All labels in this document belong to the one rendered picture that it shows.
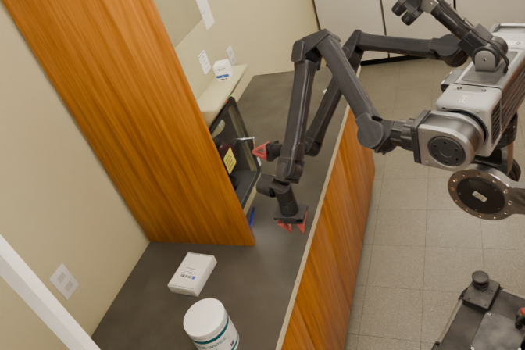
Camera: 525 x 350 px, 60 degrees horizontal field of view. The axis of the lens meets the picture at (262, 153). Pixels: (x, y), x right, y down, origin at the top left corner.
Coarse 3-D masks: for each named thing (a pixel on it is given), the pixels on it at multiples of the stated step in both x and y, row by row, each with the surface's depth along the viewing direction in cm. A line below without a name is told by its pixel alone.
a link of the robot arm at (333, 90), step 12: (336, 84) 175; (324, 96) 177; (336, 96) 175; (324, 108) 176; (312, 120) 178; (324, 120) 175; (312, 132) 176; (324, 132) 177; (312, 144) 175; (312, 156) 181
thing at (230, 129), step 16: (224, 112) 176; (224, 128) 176; (240, 128) 188; (224, 144) 175; (240, 144) 187; (240, 160) 187; (256, 160) 201; (240, 176) 186; (256, 176) 200; (240, 192) 185
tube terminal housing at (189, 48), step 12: (204, 24) 167; (192, 36) 160; (204, 36) 167; (180, 48) 153; (192, 48) 159; (204, 48) 167; (180, 60) 152; (192, 60) 159; (216, 60) 175; (192, 72) 159; (192, 84) 158; (204, 84) 166; (252, 192) 199
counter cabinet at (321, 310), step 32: (352, 128) 261; (352, 160) 258; (352, 192) 254; (320, 224) 197; (352, 224) 251; (320, 256) 195; (352, 256) 247; (320, 288) 193; (352, 288) 244; (320, 320) 191
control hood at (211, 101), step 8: (240, 72) 169; (216, 80) 169; (224, 80) 167; (232, 80) 165; (208, 88) 165; (216, 88) 163; (224, 88) 162; (232, 88) 161; (200, 96) 162; (208, 96) 160; (216, 96) 158; (224, 96) 156; (200, 104) 157; (208, 104) 155; (216, 104) 153; (208, 112) 152; (216, 112) 151; (208, 120) 154; (208, 128) 157
